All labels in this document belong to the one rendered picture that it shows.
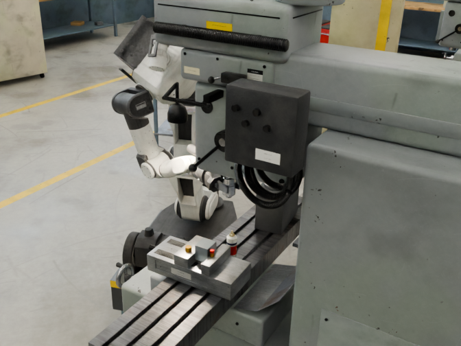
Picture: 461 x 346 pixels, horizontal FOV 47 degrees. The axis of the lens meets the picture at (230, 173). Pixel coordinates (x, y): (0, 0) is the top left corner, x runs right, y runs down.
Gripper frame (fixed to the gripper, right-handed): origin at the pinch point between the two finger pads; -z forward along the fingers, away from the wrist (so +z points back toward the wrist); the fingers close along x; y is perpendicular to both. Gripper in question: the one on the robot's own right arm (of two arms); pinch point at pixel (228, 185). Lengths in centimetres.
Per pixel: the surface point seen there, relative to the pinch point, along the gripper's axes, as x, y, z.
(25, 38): 119, 72, 615
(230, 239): 0.7, 22.2, -1.3
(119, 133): 129, 128, 362
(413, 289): 5, 0, -75
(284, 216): 29.7, 22.8, 0.6
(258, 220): 22.6, 26.0, 8.5
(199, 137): -11.5, -20.4, 2.2
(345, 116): 5, -39, -44
